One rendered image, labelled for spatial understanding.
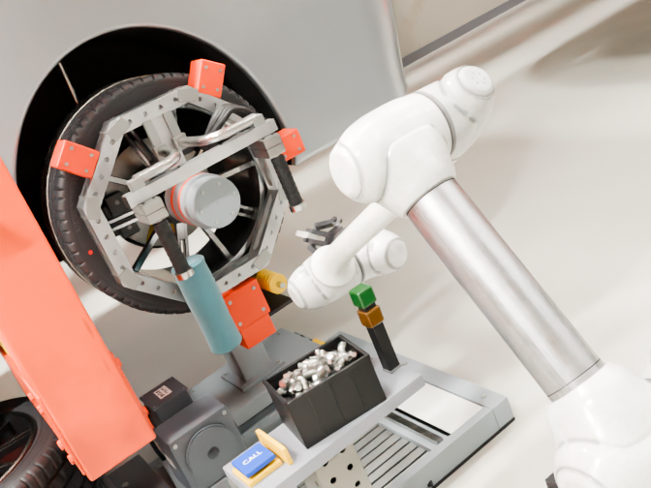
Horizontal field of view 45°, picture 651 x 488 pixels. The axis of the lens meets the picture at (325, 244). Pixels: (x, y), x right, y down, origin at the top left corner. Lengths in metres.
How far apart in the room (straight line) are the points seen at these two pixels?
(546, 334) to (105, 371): 0.91
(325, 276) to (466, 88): 0.59
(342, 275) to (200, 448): 0.58
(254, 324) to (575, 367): 1.18
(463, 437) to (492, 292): 0.94
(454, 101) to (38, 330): 0.91
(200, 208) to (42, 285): 0.49
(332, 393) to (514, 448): 0.70
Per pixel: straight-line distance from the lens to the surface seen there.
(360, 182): 1.28
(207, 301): 2.03
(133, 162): 2.33
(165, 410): 2.15
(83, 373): 1.71
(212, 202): 1.98
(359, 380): 1.64
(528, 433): 2.21
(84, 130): 2.11
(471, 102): 1.37
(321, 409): 1.62
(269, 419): 2.38
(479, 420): 2.17
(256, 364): 2.46
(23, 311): 1.65
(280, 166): 1.97
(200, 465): 2.04
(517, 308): 1.26
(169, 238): 1.86
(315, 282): 1.77
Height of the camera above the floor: 1.36
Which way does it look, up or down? 21 degrees down
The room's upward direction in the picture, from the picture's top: 23 degrees counter-clockwise
